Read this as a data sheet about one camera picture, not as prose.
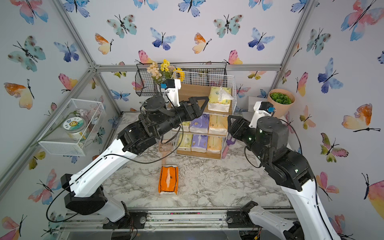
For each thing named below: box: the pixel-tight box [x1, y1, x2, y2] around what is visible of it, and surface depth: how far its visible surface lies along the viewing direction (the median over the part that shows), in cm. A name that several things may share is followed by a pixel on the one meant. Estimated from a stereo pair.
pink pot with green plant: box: [267, 88, 296, 118], surface depth 82 cm
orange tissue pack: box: [158, 164, 179, 195], surface depth 81 cm
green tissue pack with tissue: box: [207, 86, 234, 113], surface depth 65 cm
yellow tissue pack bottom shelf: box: [207, 135, 222, 153], surface depth 98 cm
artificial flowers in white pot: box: [146, 59, 186, 91], surface depth 84 cm
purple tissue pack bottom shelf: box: [191, 134, 208, 153], surface depth 98 cm
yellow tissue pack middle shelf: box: [208, 114, 228, 136], surface depth 76 cm
